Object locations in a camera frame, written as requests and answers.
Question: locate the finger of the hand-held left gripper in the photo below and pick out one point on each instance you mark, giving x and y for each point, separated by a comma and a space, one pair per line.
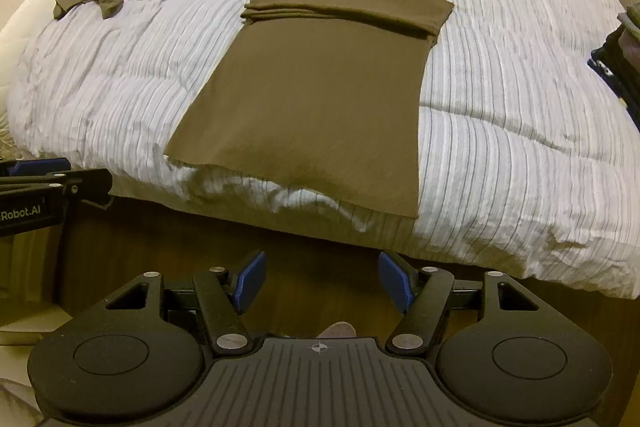
35, 168
90, 187

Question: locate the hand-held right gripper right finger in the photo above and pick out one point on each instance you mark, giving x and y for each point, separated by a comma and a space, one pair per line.
395, 282

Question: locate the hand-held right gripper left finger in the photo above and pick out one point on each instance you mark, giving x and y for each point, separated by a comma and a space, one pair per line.
250, 282

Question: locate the brown turtleneck top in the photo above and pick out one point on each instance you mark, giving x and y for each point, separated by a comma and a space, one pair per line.
310, 107

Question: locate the pile of dark clothes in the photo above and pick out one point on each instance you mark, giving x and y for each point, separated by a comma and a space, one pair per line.
622, 57

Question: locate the pink slipper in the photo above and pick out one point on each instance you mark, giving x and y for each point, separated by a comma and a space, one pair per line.
337, 330

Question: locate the white dressing table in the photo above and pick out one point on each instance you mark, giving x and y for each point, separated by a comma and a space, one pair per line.
30, 322

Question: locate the bed with striped sheet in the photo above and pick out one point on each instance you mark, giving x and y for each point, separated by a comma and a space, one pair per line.
500, 132

